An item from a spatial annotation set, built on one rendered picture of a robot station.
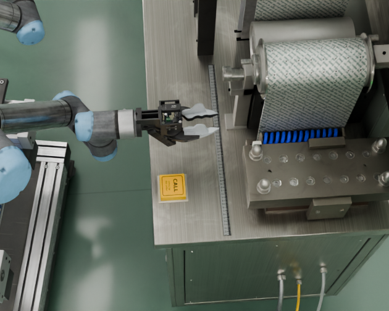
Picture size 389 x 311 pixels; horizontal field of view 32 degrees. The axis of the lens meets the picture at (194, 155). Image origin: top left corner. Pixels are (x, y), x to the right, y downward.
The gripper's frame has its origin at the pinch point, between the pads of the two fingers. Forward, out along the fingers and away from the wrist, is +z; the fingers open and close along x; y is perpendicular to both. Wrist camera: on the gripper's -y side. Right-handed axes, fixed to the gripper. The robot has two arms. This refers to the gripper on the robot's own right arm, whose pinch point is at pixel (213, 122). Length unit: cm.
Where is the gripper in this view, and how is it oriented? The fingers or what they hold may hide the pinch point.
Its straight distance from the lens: 180.1
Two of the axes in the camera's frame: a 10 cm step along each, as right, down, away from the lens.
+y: 0.1, -4.1, -9.1
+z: 10.0, -0.6, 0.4
